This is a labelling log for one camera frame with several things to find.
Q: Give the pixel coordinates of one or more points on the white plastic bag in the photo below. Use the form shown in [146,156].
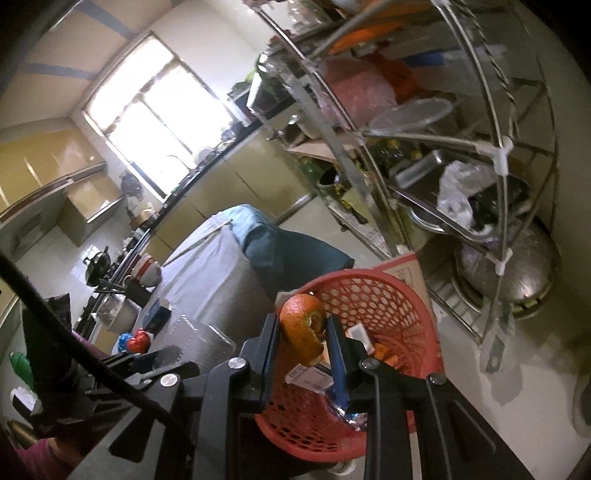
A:
[457,194]

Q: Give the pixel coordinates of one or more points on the white black appliance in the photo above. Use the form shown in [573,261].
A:
[23,400]

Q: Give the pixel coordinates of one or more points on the golden metal kettle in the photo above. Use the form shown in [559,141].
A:
[21,434]

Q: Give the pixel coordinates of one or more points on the orange medicine box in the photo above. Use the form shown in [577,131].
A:
[383,353]

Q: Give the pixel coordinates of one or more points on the steel rectangular tray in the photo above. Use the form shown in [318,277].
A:
[415,170]

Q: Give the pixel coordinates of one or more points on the small wall fan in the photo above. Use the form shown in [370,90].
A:
[132,189]

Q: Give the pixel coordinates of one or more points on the black microwave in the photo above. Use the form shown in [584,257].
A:
[263,99]

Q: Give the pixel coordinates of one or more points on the cardboard box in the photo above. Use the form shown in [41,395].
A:
[406,272]

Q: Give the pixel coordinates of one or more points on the metal shelf rack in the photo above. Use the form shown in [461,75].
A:
[502,154]

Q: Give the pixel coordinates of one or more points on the small yellow wall cabinet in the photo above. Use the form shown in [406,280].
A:
[90,207]

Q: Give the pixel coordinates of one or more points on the pink plastic bag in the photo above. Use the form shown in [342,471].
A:
[360,87]

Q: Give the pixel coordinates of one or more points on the blue foil packet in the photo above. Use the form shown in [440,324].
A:
[355,420]

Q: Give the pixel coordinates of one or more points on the orange peel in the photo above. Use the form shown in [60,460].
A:
[300,323]

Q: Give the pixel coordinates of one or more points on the orange plastic basin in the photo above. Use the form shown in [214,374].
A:
[364,34]

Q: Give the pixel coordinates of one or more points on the yellow base cabinet under window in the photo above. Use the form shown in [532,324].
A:
[244,170]

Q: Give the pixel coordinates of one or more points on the dark cup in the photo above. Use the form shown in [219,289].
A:
[138,293]

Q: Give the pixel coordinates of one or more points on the black wok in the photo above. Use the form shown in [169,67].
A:
[98,265]

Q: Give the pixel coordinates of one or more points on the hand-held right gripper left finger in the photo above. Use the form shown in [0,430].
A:
[272,350]

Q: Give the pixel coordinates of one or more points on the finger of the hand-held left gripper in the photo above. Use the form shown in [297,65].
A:
[180,369]
[161,356]

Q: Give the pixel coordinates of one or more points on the green thermos jug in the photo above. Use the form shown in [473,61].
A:
[21,369]

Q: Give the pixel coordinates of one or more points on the blue plastic bag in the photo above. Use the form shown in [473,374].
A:
[123,344]

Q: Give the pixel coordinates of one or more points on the white medicine box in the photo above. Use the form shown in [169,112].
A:
[304,374]

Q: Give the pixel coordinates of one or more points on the large yellow wall cabinet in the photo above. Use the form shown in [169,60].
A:
[46,161]

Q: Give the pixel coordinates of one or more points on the white red-banded bowl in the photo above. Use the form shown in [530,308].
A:
[150,274]

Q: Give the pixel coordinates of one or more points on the large steel pot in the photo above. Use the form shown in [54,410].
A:
[521,272]

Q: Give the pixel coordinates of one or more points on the red plastic mesh basket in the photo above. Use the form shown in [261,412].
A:
[397,314]

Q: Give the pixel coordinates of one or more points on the clear plastic container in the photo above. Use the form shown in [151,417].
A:
[198,334]

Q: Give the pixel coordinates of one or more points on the clear round lid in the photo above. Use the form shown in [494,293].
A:
[411,117]

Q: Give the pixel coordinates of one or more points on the window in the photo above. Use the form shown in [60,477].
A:
[152,106]

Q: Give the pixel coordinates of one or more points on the grey tablecloth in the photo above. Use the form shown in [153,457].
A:
[217,277]

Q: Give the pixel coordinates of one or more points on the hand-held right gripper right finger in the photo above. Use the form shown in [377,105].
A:
[339,369]

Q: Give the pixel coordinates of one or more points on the dark blue small box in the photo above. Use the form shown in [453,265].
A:
[157,316]

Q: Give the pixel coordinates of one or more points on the red orange plastic bag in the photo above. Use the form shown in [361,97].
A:
[401,76]

